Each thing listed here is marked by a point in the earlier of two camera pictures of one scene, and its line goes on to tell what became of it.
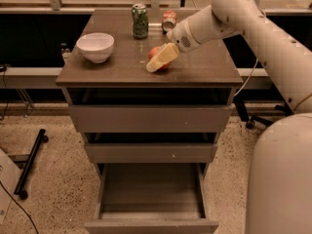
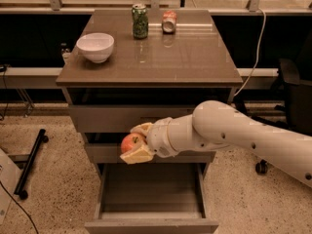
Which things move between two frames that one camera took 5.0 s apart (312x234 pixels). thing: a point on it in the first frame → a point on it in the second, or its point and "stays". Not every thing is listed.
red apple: (152, 53) → (133, 141)
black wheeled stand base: (20, 189) stays
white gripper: (179, 36) → (158, 136)
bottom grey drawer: (151, 198) stays
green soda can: (139, 20) stays
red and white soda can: (169, 19) stays
